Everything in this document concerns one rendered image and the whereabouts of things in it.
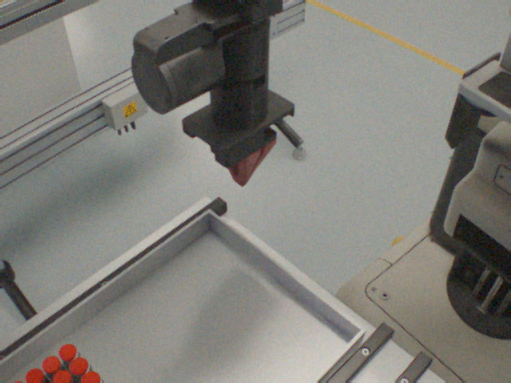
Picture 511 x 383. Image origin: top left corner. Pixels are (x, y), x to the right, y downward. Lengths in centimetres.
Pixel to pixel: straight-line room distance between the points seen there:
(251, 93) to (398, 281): 103
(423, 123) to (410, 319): 119
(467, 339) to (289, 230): 76
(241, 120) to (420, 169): 170
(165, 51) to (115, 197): 163
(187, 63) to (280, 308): 35
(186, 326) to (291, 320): 13
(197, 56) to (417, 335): 107
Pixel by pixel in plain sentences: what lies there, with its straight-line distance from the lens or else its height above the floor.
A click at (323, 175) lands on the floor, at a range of 207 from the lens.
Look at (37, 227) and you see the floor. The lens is 204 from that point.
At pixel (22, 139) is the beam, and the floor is 55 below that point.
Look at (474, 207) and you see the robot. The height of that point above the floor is 78.
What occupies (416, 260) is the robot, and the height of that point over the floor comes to 28.
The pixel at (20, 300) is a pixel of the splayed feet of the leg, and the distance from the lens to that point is 172.
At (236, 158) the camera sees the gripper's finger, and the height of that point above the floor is 110.
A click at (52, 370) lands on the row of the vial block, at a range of 62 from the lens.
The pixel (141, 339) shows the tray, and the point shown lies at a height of 88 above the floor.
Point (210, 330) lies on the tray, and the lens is 66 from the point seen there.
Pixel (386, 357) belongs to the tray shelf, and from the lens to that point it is 66.
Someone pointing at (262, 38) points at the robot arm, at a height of 121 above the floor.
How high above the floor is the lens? 146
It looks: 47 degrees down
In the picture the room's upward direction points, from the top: straight up
